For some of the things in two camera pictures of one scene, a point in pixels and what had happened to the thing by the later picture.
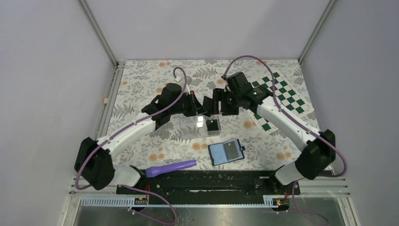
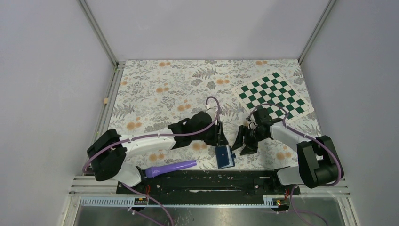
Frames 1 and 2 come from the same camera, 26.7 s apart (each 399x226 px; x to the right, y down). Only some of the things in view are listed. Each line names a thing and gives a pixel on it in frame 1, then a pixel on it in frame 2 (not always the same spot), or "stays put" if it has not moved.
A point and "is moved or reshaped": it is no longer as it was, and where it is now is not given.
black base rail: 209,183 stays put
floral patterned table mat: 236,141 stays put
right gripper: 219,94 -> 251,148
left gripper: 199,109 -> 219,139
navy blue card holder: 227,151 is moved or reshaped
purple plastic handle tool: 152,171 stays put
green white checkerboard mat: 286,97 stays put
